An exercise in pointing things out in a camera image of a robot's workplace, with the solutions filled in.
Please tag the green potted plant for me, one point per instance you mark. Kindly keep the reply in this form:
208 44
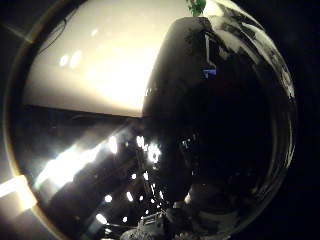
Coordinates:
196 6

